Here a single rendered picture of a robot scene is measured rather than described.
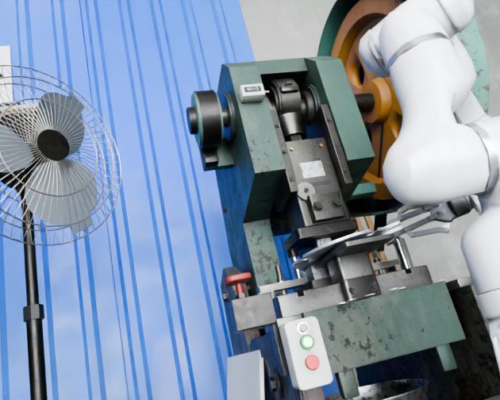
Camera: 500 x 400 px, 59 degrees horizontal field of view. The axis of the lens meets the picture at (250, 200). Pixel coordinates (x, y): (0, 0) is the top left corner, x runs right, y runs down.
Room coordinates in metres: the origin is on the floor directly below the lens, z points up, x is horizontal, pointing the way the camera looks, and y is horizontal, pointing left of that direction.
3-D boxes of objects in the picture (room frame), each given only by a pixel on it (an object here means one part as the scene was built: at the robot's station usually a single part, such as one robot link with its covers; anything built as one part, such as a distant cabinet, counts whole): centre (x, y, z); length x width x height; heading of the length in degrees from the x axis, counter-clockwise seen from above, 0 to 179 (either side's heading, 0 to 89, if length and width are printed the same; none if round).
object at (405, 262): (1.27, -0.39, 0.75); 0.03 x 0.03 x 0.10; 15
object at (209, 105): (1.31, 0.06, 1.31); 0.22 x 0.12 x 0.22; 15
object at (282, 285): (1.31, -0.03, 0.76); 0.17 x 0.06 x 0.10; 105
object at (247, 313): (1.05, 0.06, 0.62); 0.10 x 0.06 x 0.20; 105
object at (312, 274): (1.35, -0.19, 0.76); 0.15 x 0.09 x 0.05; 105
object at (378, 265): (1.39, -0.35, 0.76); 0.17 x 0.06 x 0.10; 105
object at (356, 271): (1.18, -0.23, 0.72); 0.25 x 0.14 x 0.14; 15
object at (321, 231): (1.36, -0.19, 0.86); 0.20 x 0.16 x 0.05; 105
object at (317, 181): (1.31, -0.20, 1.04); 0.17 x 0.15 x 0.30; 15
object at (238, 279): (1.05, 0.07, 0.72); 0.07 x 0.06 x 0.08; 15
